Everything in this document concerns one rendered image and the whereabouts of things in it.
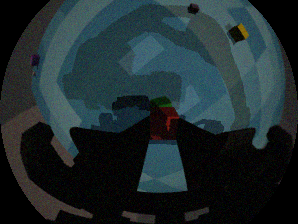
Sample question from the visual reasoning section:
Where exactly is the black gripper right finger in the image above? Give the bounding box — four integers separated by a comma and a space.
176, 117, 255, 190

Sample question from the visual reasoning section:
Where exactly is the purple block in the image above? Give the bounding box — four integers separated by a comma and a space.
31, 55, 40, 67

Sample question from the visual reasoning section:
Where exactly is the red block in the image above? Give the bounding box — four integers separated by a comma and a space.
150, 107, 180, 140

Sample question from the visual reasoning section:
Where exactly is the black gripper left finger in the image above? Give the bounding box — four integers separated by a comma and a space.
69, 116, 150, 190

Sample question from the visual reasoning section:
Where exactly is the yellow cube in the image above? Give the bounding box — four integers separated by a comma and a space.
229, 24, 249, 43

